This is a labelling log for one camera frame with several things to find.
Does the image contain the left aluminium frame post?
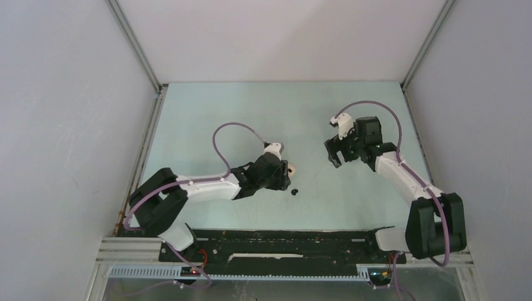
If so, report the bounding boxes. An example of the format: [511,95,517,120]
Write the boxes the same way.
[105,0,162,93]

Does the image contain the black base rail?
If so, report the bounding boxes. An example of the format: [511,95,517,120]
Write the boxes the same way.
[183,230,395,276]

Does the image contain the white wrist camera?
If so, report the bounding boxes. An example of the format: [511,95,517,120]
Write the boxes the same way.
[263,142,284,160]
[329,113,355,140]

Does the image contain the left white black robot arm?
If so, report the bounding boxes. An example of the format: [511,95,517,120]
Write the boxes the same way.
[124,153,295,261]

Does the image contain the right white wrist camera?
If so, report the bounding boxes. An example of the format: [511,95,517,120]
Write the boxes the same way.
[329,113,355,140]

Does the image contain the right aluminium frame post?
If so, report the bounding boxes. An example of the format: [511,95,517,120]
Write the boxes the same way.
[401,0,457,91]

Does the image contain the grey cable duct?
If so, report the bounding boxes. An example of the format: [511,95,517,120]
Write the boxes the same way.
[107,265,370,282]

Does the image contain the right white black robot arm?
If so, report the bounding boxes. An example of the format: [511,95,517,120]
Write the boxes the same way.
[324,113,467,262]

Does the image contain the aluminium frame post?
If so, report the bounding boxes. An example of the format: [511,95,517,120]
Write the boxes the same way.
[401,0,457,91]
[105,0,162,93]

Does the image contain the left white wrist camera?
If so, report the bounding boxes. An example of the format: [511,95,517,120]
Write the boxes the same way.
[263,142,284,160]

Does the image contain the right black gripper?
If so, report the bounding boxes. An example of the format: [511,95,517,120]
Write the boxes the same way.
[325,122,365,167]

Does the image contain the beige earbud charging case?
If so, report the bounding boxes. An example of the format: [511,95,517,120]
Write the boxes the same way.
[287,163,297,177]

